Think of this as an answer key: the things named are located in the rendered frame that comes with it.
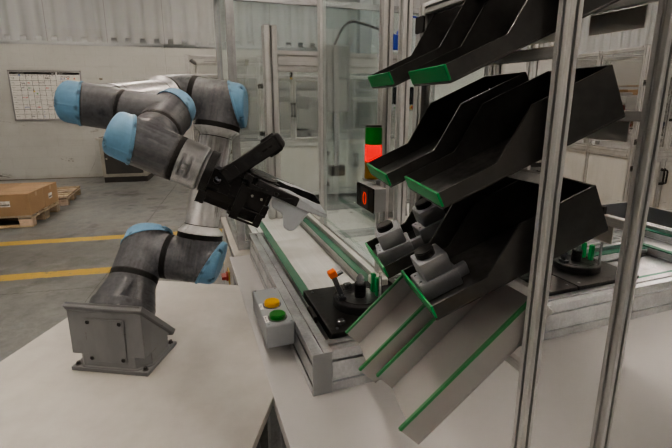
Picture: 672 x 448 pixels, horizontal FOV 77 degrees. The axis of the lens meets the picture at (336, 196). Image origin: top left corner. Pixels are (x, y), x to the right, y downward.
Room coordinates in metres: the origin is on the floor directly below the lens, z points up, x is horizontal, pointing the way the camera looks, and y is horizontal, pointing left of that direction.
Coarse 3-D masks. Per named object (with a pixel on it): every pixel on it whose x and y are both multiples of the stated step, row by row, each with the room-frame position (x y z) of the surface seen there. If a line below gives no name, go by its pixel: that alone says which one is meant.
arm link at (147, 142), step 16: (112, 128) 0.64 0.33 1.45; (128, 128) 0.65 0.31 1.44; (144, 128) 0.66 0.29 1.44; (160, 128) 0.67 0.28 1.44; (176, 128) 0.71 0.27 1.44; (112, 144) 0.64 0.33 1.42; (128, 144) 0.64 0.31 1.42; (144, 144) 0.64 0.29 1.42; (160, 144) 0.65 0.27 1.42; (176, 144) 0.66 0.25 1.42; (128, 160) 0.65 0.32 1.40; (144, 160) 0.65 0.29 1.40; (160, 160) 0.65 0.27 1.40; (160, 176) 0.67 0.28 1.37
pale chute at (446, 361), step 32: (512, 288) 0.65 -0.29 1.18; (448, 320) 0.67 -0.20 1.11; (480, 320) 0.64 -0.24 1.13; (512, 320) 0.55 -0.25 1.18; (416, 352) 0.66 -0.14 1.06; (448, 352) 0.64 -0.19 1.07; (480, 352) 0.55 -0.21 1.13; (512, 352) 0.56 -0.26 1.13; (416, 384) 0.63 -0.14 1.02; (448, 384) 0.54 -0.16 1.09; (416, 416) 0.53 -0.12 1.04
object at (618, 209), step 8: (608, 208) 2.59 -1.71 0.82; (616, 208) 2.61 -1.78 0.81; (624, 208) 2.64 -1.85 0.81; (656, 208) 2.48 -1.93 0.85; (616, 216) 2.30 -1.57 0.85; (624, 216) 2.64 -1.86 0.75; (648, 216) 2.51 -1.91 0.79; (656, 216) 2.47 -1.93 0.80; (664, 216) 2.43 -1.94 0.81; (664, 224) 2.42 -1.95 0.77
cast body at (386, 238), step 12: (384, 228) 0.72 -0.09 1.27; (396, 228) 0.71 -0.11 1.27; (384, 240) 0.71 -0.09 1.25; (396, 240) 0.71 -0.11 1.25; (408, 240) 0.72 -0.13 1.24; (420, 240) 0.73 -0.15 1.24; (384, 252) 0.71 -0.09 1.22; (396, 252) 0.71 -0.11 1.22; (408, 252) 0.71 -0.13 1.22; (384, 264) 0.72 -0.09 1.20
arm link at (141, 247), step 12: (132, 228) 1.05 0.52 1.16; (144, 228) 1.04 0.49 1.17; (156, 228) 1.05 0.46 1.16; (168, 228) 1.08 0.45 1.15; (132, 240) 1.02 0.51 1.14; (144, 240) 1.02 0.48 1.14; (156, 240) 1.03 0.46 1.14; (168, 240) 1.03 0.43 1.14; (120, 252) 1.00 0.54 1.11; (132, 252) 1.00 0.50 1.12; (144, 252) 1.00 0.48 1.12; (156, 252) 1.01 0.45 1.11; (120, 264) 0.97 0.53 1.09; (132, 264) 0.97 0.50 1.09; (144, 264) 0.99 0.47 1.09; (156, 264) 1.00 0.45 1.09; (156, 276) 1.00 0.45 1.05
